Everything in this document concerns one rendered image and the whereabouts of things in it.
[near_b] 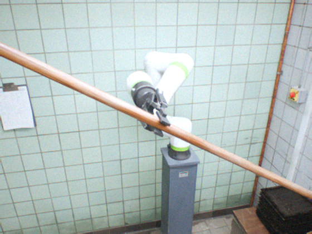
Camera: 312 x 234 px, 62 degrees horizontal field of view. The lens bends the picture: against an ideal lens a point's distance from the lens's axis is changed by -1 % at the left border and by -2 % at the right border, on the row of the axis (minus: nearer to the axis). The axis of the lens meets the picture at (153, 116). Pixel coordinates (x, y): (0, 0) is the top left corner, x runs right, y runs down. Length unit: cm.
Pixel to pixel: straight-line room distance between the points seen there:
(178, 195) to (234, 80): 104
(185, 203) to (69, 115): 106
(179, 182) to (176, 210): 24
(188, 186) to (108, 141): 77
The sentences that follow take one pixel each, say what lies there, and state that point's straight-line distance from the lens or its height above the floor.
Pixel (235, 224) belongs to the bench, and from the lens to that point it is 234.
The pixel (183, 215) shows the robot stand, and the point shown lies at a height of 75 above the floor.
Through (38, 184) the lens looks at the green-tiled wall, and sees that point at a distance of 243.
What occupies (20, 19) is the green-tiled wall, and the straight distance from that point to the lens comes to 194.
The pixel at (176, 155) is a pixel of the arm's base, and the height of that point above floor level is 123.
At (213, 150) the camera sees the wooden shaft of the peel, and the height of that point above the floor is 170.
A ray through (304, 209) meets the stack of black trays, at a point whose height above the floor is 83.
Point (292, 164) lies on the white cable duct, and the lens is 244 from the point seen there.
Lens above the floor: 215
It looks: 25 degrees down
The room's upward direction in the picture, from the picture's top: straight up
